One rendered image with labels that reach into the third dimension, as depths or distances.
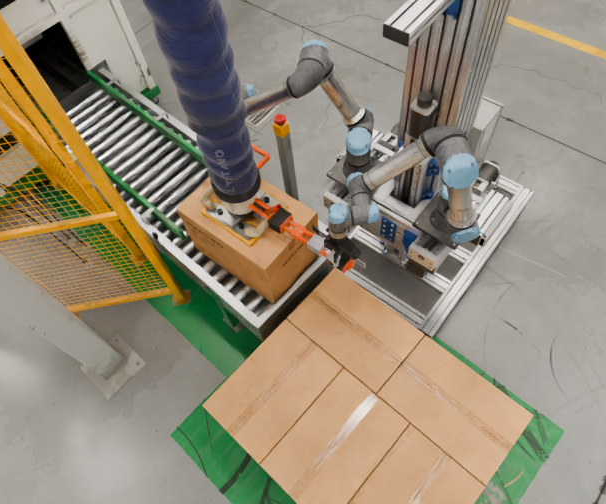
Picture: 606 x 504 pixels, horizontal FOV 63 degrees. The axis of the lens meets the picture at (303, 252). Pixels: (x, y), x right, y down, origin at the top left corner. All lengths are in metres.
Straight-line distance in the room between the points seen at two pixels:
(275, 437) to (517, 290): 1.83
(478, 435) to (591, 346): 1.19
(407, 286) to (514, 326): 0.71
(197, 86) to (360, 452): 1.69
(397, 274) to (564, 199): 1.42
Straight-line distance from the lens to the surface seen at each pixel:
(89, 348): 3.04
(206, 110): 1.85
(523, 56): 4.92
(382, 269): 3.12
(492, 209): 2.53
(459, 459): 2.49
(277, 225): 2.25
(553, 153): 4.20
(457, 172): 1.73
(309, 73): 2.10
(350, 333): 2.58
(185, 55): 1.71
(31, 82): 2.06
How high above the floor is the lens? 2.96
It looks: 60 degrees down
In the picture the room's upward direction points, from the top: 9 degrees counter-clockwise
